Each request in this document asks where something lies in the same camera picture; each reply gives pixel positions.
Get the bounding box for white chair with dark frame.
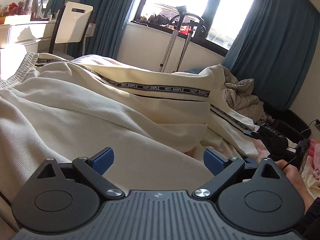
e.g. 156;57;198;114
49;2;93;54

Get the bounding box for cream white zip jacket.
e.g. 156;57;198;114
1;53;259;200

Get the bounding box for dark framed window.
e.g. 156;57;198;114
133;0;254;56

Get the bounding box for white spray bottle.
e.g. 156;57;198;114
24;0;34;15

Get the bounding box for teal curtain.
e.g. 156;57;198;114
49;0;142;60
222;0;319;110

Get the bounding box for black sofa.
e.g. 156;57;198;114
263;101;311;143

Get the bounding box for left teal curtain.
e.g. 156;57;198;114
49;0;142;60

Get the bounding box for right teal curtain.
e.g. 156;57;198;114
222;0;319;110

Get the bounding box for pink fleece garment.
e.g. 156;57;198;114
302;139;319;188

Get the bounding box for white dressing table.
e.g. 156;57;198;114
1;15;55;53

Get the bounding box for beige quilted blanket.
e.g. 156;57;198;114
221;66;267;125

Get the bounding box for garment steamer stand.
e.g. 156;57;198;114
159;5;206;73

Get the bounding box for person's right hand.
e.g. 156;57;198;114
276;160;314;212

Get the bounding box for teal cushion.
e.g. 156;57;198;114
185;68;203;74

